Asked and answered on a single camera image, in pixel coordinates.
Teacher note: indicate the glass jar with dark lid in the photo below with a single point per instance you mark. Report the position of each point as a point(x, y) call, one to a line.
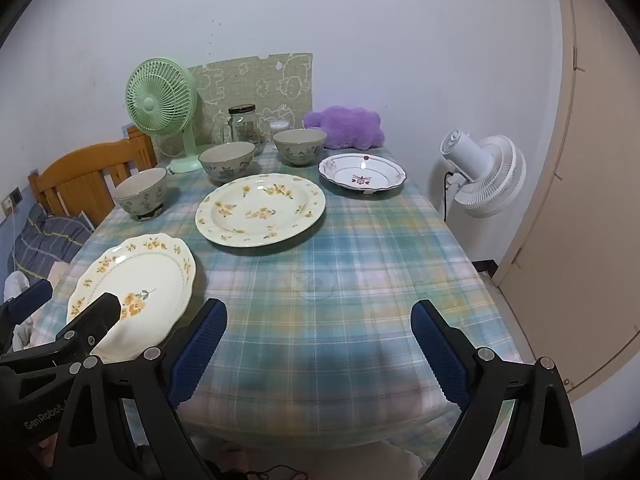
point(243, 127)

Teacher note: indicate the small black stand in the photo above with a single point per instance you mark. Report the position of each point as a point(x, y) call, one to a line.
point(150, 216)

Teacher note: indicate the grey floral ceramic bowl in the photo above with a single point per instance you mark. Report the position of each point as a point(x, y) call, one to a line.
point(227, 166)
point(140, 200)
point(300, 153)

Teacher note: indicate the white cloth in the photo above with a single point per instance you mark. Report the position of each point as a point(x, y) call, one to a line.
point(17, 282)

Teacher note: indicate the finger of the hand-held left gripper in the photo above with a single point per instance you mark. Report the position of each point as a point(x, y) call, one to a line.
point(30, 300)
point(102, 310)

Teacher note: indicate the purple plush pillow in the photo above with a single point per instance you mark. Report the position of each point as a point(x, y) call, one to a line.
point(345, 127)

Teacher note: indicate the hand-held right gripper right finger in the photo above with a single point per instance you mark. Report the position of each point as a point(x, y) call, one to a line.
point(440, 355)

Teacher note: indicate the beige door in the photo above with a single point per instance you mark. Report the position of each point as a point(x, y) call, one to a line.
point(590, 185)

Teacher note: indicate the blue plaid blanket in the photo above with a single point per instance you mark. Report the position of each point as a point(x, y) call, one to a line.
point(45, 240)

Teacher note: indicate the white plate with red pattern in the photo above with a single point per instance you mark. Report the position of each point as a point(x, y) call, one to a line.
point(362, 170)

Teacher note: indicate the green desk fan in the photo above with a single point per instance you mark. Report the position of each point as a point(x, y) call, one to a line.
point(157, 97)

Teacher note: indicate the green patterned mat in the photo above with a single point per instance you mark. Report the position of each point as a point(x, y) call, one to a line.
point(250, 80)

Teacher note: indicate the wooden chair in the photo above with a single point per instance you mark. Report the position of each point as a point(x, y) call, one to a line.
point(75, 170)

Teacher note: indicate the scalloped yellow-flower plate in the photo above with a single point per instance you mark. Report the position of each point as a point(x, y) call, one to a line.
point(145, 270)

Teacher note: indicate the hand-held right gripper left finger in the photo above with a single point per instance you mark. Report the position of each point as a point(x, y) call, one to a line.
point(200, 350)

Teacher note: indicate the white fan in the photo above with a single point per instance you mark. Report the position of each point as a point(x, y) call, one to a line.
point(492, 175)

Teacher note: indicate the plaid tablecloth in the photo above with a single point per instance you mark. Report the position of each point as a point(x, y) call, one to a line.
point(325, 285)

